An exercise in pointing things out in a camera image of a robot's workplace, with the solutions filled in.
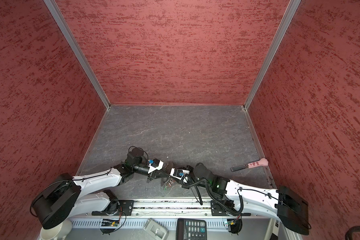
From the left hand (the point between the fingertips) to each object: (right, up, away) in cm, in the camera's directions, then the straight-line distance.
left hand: (168, 176), depth 74 cm
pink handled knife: (+56, +3, +14) cm, 58 cm away
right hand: (+2, +1, -1) cm, 3 cm away
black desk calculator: (+11, -21, -7) cm, 25 cm away
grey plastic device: (-5, -22, -7) cm, 24 cm away
